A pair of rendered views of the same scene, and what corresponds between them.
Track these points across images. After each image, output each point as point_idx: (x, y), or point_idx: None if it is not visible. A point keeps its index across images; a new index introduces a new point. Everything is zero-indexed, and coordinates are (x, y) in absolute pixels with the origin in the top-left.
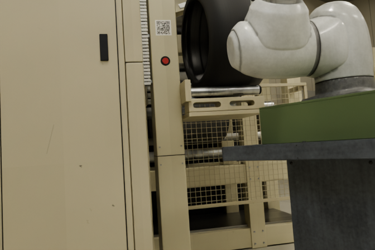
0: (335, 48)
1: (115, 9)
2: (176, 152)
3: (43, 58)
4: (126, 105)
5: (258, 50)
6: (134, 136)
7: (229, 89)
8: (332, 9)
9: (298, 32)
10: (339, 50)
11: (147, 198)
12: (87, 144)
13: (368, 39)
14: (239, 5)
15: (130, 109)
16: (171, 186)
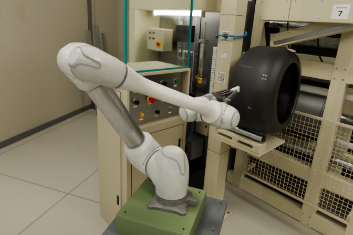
0: (151, 176)
1: None
2: (216, 150)
3: (105, 118)
4: (122, 146)
5: (127, 158)
6: (123, 158)
7: (241, 131)
8: (156, 155)
9: (134, 161)
10: (152, 178)
11: (125, 182)
12: (113, 153)
13: (166, 181)
14: (244, 83)
15: (123, 148)
16: (210, 166)
